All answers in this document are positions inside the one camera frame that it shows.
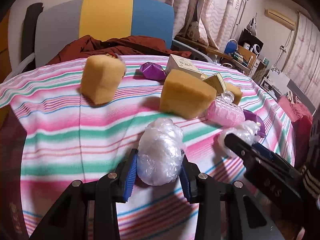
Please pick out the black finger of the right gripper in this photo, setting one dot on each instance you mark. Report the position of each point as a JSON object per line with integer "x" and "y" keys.
{"x": 267, "y": 171}

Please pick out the blue desk fan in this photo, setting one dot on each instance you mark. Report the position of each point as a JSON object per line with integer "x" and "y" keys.
{"x": 231, "y": 47}

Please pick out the cream cardboard box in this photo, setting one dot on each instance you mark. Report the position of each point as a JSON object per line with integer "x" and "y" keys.
{"x": 183, "y": 64}

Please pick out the purple shiny wrapper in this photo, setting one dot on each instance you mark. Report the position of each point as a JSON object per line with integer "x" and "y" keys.
{"x": 153, "y": 71}

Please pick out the striped pink green bedsheet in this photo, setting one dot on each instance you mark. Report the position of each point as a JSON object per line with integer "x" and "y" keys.
{"x": 68, "y": 139}

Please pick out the small cream green box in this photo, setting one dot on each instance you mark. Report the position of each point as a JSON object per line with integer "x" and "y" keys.
{"x": 217, "y": 82}

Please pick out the purple pouch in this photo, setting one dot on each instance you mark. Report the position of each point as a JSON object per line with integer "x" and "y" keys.
{"x": 255, "y": 118}

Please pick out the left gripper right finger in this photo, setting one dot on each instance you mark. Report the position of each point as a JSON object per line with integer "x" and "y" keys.
{"x": 221, "y": 203}

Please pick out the dark red blanket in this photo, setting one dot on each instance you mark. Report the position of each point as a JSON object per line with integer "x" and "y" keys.
{"x": 132, "y": 45}

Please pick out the cluttered wooden desk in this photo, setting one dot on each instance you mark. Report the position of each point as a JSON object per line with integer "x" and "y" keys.
{"x": 233, "y": 56}

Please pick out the wall air conditioner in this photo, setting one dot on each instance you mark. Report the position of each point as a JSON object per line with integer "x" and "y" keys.
{"x": 280, "y": 18}

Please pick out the small yellow sponge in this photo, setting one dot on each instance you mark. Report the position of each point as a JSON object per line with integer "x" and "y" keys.
{"x": 236, "y": 91}

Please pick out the patterned beige curtain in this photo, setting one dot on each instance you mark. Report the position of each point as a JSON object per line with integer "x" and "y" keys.
{"x": 212, "y": 7}

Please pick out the black rolled mat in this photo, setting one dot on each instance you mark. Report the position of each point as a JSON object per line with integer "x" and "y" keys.
{"x": 29, "y": 29}

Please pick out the clear plastic ball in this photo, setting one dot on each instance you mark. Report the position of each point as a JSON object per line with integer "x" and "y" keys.
{"x": 160, "y": 152}

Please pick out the pink hair roller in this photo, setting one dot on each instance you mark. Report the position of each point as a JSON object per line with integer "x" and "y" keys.
{"x": 224, "y": 112}

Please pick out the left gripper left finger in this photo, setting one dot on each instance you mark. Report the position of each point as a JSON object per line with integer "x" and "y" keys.
{"x": 68, "y": 216}

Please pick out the large yellow sponge block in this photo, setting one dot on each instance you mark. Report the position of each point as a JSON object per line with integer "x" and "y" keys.
{"x": 185, "y": 95}

